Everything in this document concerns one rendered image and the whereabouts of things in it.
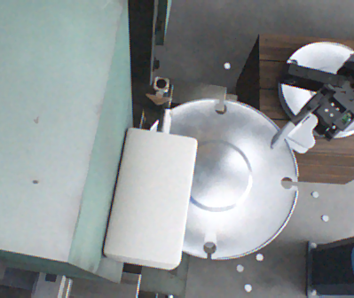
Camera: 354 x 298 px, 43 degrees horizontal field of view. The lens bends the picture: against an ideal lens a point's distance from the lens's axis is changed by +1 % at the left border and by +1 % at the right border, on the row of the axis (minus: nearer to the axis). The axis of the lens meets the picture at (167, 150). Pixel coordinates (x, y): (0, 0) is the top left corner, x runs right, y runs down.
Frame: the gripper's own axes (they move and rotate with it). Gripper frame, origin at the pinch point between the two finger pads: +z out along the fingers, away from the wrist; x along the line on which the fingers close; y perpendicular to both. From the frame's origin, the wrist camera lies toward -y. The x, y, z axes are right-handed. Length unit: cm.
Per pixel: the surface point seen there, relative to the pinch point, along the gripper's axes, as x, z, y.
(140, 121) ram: -18.8, 18.5, -13.9
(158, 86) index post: 0.0, 8.1, -22.1
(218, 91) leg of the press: 16.6, -5.4, -17.0
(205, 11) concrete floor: 85, -50, -59
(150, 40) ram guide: -31.8, 13.3, -16.8
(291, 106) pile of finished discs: 44, -27, -5
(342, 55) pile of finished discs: 46, -51, -6
